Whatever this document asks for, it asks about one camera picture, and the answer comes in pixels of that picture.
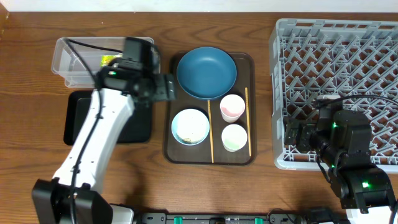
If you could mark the pink cup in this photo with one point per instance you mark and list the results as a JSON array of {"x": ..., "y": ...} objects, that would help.
[{"x": 232, "y": 107}]

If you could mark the grey dishwasher rack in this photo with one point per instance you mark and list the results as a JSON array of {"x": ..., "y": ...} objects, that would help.
[{"x": 354, "y": 59}]

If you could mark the black tray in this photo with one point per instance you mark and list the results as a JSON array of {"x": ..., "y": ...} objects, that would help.
[{"x": 136, "y": 130}]

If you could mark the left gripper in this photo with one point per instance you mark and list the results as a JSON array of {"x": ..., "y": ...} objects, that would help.
[{"x": 168, "y": 89}]

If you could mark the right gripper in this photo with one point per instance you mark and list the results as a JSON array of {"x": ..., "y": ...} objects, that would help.
[{"x": 306, "y": 129}]

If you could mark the brown serving tray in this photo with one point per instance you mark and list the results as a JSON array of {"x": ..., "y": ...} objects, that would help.
[{"x": 201, "y": 154}]

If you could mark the pale green cup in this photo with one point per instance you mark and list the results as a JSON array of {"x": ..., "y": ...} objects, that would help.
[{"x": 234, "y": 137}]

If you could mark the light blue bowl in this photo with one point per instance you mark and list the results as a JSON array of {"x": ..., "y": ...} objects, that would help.
[{"x": 190, "y": 127}]

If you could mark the dark blue plate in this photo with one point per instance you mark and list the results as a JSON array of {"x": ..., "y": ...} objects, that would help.
[{"x": 206, "y": 73}]

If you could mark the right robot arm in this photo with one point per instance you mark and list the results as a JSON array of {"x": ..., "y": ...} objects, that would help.
[{"x": 340, "y": 139}]

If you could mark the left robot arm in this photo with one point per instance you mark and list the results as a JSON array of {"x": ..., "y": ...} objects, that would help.
[{"x": 74, "y": 193}]

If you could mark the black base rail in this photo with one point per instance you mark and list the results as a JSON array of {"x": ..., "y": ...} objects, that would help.
[{"x": 273, "y": 218}]

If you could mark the clear plastic bin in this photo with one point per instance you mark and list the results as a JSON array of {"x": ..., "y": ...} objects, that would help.
[{"x": 67, "y": 63}]

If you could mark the left wooden chopstick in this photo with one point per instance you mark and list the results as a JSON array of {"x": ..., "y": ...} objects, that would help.
[{"x": 211, "y": 131}]

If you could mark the right wooden chopstick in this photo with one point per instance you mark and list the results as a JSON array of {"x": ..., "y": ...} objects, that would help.
[{"x": 248, "y": 120}]

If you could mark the yellow green snack wrapper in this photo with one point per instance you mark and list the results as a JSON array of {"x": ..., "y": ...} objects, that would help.
[{"x": 106, "y": 59}]

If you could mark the wooden chopstick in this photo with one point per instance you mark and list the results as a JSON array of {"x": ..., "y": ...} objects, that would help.
[
  {"x": 248, "y": 120},
  {"x": 211, "y": 131}
]

